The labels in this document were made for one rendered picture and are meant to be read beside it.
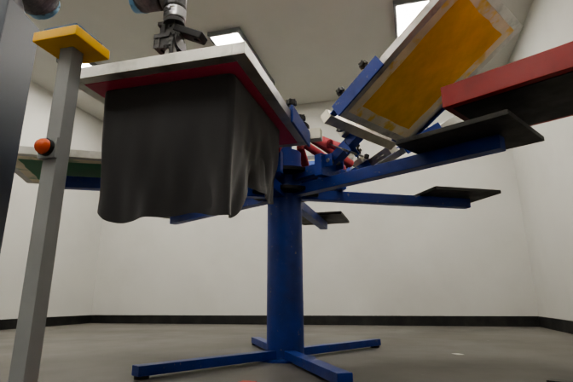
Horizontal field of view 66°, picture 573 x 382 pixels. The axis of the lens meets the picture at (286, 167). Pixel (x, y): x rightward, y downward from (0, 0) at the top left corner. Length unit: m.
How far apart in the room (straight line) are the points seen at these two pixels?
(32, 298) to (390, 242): 5.00
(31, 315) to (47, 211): 0.23
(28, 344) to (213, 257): 5.29
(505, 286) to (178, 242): 4.23
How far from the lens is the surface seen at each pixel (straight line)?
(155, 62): 1.38
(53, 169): 1.17
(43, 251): 1.14
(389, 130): 2.34
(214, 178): 1.26
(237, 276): 6.17
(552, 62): 1.75
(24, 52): 1.71
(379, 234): 5.80
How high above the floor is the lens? 0.30
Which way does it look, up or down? 17 degrees up
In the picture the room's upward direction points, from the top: straight up
